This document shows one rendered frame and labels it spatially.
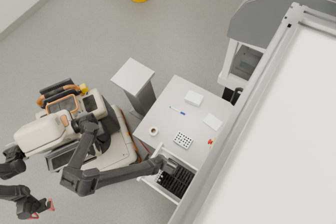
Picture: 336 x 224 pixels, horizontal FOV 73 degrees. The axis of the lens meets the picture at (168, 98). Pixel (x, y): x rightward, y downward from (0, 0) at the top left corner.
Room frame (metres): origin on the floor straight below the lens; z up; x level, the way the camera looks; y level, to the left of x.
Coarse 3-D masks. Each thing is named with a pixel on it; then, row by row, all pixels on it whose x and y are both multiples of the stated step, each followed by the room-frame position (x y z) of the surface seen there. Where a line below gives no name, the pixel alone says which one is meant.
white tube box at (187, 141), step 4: (180, 132) 0.48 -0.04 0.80; (176, 136) 0.46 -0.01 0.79; (180, 136) 0.46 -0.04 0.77; (184, 136) 0.44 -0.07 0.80; (180, 140) 0.43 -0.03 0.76; (184, 140) 0.42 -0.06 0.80; (188, 140) 0.41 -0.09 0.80; (192, 140) 0.41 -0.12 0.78; (180, 144) 0.39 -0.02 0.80; (184, 144) 0.39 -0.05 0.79; (188, 144) 0.38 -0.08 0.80; (184, 148) 0.37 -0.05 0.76
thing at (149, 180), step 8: (160, 152) 0.36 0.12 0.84; (168, 152) 0.33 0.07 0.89; (176, 160) 0.28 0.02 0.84; (184, 160) 0.26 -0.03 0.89; (192, 168) 0.20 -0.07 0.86; (152, 176) 0.21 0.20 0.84; (152, 184) 0.16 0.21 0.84; (160, 192) 0.09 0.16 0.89; (168, 192) 0.09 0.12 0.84; (176, 200) 0.03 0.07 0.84
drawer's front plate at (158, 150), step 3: (159, 144) 0.39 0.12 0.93; (162, 144) 0.39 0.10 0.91; (159, 147) 0.37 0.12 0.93; (156, 150) 0.35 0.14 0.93; (159, 150) 0.36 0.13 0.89; (153, 153) 0.34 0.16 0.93; (156, 153) 0.34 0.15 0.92; (153, 156) 0.32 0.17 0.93; (138, 177) 0.21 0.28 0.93; (141, 177) 0.21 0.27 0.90; (138, 180) 0.19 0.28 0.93; (141, 180) 0.19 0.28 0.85
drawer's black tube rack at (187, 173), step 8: (184, 168) 0.21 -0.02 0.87; (160, 176) 0.19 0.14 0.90; (168, 176) 0.18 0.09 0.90; (176, 176) 0.17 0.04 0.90; (184, 176) 0.16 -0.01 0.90; (192, 176) 0.15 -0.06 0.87; (160, 184) 0.14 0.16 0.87; (168, 184) 0.13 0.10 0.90; (176, 184) 0.12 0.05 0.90; (184, 184) 0.11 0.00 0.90; (176, 192) 0.08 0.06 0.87; (184, 192) 0.07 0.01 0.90
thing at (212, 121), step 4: (208, 116) 0.57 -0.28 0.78; (212, 116) 0.56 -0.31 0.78; (204, 120) 0.54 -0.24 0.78; (208, 120) 0.54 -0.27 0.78; (212, 120) 0.53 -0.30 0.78; (216, 120) 0.52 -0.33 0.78; (208, 124) 0.51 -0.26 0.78; (212, 124) 0.50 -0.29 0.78; (216, 124) 0.49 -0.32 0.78; (220, 124) 0.49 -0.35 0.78; (212, 128) 0.47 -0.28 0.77; (216, 128) 0.46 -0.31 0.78
